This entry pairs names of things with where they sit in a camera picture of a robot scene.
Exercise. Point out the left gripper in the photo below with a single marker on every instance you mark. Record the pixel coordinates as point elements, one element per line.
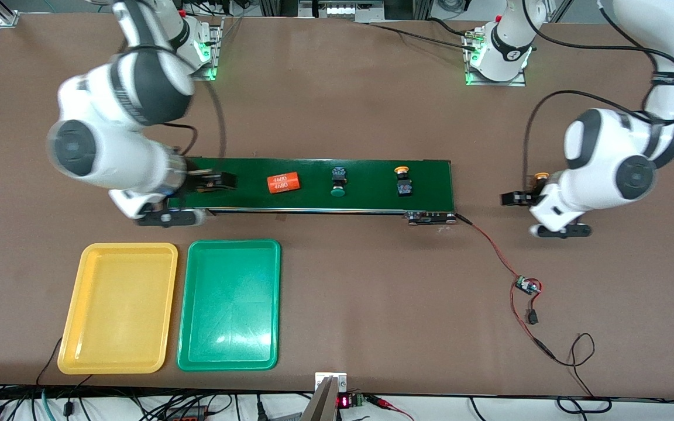
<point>525,198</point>

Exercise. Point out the red clip lead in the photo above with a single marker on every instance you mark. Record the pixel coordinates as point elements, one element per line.
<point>384,402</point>

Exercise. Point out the black inline switch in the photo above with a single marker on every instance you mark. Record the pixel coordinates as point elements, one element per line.
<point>532,317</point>

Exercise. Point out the yellow plastic tray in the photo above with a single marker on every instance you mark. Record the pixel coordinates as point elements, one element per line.
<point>117,327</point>

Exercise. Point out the green plastic tray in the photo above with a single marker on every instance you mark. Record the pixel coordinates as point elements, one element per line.
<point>229,333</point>

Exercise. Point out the yellow push button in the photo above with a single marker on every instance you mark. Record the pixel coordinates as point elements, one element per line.
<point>542,175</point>
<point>403,187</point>

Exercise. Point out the red digit display module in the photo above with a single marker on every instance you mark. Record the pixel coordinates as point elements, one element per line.
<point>344,401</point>

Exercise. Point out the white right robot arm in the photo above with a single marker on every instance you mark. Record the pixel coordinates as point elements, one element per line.
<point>120,88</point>

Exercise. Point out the aluminium frame profile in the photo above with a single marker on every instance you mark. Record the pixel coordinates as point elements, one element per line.
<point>6,16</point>

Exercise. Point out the green push button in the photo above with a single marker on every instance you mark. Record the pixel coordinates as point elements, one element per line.
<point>337,175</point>

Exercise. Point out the green conveyor belt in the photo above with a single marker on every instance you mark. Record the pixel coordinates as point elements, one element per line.
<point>372,184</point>

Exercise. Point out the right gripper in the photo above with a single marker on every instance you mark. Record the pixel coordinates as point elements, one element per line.
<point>201,180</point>

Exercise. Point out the grey control box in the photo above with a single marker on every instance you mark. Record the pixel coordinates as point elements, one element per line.
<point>337,9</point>

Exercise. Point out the small black circuit board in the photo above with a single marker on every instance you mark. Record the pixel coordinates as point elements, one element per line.
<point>528,286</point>

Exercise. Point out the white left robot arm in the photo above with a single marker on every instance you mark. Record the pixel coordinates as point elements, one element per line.
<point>606,164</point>

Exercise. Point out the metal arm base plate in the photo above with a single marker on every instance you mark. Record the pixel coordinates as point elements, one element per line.
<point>217,47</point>
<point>492,83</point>

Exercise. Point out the orange 4680 cylinder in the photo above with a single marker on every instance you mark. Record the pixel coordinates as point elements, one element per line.
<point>284,182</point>

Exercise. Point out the grey metal bracket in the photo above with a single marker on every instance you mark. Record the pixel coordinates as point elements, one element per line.
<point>325,403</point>

